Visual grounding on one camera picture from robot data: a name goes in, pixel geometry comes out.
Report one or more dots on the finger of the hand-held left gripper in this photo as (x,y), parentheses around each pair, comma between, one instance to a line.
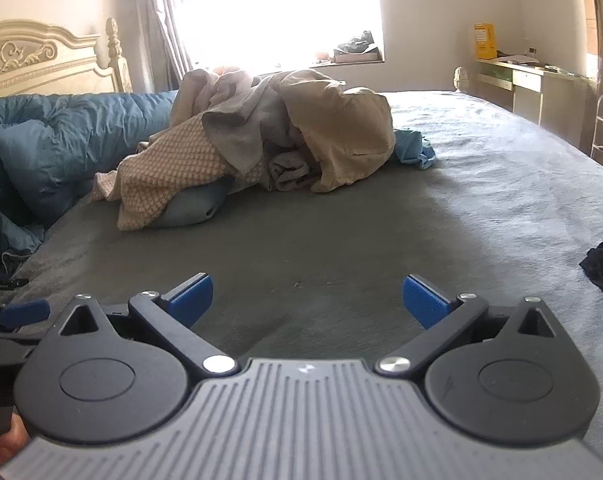
(4,285)
(24,312)

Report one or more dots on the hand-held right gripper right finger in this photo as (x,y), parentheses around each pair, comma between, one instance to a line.
(421,301)

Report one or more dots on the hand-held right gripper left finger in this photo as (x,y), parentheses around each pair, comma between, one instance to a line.
(194,294)

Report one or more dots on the person's left hand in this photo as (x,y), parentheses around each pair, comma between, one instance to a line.
(10,440)

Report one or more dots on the slate blue folded garment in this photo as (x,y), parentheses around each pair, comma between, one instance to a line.
(191,207)

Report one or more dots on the beige checked sweater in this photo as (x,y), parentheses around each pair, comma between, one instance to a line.
(161,170)

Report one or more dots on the blue duvet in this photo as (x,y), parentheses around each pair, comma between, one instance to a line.
(56,150)

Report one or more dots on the light blue garment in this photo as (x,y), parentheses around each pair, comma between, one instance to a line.
(416,152)

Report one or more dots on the cream bedpost finial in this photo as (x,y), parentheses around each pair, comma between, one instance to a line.
(460,79)

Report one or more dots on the orange object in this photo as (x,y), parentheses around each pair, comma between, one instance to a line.
(220,68)

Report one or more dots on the cream carved headboard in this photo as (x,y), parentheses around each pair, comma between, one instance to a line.
(36,60)

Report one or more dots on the white desk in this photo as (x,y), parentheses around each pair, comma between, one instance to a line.
(531,85)

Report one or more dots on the yellow box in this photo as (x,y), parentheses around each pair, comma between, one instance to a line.
(484,40)

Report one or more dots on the grey curtain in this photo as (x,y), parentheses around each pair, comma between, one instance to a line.
(159,25)

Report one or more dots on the tall cardboard box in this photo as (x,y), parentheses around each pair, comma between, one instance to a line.
(589,15)

